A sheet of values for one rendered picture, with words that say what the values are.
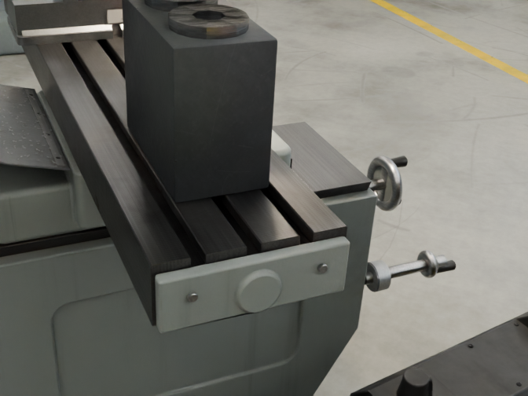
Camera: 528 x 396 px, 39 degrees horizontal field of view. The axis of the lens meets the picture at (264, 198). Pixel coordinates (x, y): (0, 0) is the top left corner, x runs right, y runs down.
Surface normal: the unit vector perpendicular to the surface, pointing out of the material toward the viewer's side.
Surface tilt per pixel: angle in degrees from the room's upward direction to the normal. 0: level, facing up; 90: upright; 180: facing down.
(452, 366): 0
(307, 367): 90
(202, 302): 90
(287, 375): 90
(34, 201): 90
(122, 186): 0
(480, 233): 0
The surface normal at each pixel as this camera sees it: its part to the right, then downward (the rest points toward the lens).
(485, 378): 0.05, -0.87
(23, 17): 0.40, 0.48
